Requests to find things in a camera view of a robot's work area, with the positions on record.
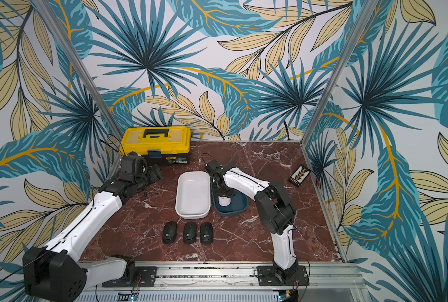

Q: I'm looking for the white mouse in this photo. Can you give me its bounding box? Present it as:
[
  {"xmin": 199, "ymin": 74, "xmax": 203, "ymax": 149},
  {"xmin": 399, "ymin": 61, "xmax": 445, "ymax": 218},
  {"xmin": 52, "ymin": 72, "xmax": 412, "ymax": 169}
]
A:
[{"xmin": 218, "ymin": 196, "xmax": 231, "ymax": 207}]

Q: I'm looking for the black mouse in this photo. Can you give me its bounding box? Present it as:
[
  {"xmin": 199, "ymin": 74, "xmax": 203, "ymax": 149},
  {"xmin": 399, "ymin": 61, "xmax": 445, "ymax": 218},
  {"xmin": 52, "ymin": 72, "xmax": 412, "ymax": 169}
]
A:
[
  {"xmin": 162, "ymin": 221, "xmax": 177, "ymax": 245},
  {"xmin": 200, "ymin": 222, "xmax": 214, "ymax": 245},
  {"xmin": 182, "ymin": 221, "xmax": 197, "ymax": 245}
]

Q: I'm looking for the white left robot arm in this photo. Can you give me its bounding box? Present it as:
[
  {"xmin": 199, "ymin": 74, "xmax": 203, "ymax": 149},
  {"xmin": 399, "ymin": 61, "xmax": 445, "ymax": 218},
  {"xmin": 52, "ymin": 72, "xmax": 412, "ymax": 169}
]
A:
[{"xmin": 23, "ymin": 152, "xmax": 163, "ymax": 301}]

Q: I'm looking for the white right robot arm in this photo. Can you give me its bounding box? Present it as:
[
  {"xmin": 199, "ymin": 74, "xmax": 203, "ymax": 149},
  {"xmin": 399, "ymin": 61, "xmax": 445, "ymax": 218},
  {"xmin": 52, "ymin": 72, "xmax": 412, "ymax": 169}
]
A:
[{"xmin": 205, "ymin": 160, "xmax": 299, "ymax": 284}]

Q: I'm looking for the white storage tray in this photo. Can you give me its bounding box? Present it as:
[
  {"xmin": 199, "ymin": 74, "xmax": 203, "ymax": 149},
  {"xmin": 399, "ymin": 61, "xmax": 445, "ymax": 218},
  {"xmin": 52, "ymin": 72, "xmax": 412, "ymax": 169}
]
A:
[{"xmin": 175, "ymin": 171, "xmax": 211, "ymax": 220}]

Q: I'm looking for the teal storage tray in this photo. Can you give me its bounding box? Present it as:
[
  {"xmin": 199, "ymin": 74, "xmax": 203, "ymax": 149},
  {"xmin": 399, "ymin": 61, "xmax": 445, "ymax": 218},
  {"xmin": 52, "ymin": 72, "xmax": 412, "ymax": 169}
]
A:
[{"xmin": 211, "ymin": 180, "xmax": 249, "ymax": 217}]

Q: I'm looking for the small black patterned box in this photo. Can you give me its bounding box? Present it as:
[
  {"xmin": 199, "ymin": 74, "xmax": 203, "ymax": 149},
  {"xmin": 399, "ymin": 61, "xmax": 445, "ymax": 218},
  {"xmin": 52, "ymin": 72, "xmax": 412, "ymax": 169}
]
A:
[{"xmin": 288, "ymin": 165, "xmax": 311, "ymax": 187}]

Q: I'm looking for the yellow black toolbox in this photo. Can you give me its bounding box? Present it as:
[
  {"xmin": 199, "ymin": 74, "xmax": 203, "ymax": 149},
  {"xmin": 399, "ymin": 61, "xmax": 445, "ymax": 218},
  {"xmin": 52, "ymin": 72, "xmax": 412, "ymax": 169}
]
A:
[{"xmin": 119, "ymin": 126, "xmax": 191, "ymax": 166}]

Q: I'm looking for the left aluminium corner post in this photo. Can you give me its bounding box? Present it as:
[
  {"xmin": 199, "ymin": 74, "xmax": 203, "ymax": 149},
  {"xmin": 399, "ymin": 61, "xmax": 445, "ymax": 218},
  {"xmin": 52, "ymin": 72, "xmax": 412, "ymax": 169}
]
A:
[{"xmin": 34, "ymin": 0, "xmax": 123, "ymax": 140}]

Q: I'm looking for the aluminium corner post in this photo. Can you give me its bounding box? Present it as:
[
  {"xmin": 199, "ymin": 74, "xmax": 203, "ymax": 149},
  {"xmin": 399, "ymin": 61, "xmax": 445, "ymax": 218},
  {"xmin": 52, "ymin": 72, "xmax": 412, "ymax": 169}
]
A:
[
  {"xmin": 34, "ymin": 0, "xmax": 123, "ymax": 140},
  {"xmin": 301, "ymin": 0, "xmax": 378, "ymax": 148}
]

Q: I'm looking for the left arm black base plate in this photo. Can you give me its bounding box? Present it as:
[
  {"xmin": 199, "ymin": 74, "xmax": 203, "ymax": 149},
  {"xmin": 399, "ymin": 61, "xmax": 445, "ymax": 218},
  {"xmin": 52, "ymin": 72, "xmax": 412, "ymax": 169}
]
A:
[{"xmin": 102, "ymin": 266, "xmax": 157, "ymax": 288}]

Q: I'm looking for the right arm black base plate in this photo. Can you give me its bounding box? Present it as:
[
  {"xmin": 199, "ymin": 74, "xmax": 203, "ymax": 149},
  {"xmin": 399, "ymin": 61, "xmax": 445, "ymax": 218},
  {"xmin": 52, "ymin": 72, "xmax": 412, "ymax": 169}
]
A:
[{"xmin": 257, "ymin": 266, "xmax": 309, "ymax": 286}]

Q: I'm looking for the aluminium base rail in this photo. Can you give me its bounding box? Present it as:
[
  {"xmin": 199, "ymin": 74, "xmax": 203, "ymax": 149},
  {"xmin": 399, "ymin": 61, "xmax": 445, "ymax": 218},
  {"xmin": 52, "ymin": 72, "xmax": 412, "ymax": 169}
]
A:
[{"xmin": 78, "ymin": 262, "xmax": 372, "ymax": 301}]

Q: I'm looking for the right aluminium corner post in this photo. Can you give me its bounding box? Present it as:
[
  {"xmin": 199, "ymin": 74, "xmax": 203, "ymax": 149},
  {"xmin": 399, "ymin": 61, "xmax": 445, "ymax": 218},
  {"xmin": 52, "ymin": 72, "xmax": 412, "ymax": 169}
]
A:
[{"xmin": 301, "ymin": 0, "xmax": 378, "ymax": 148}]

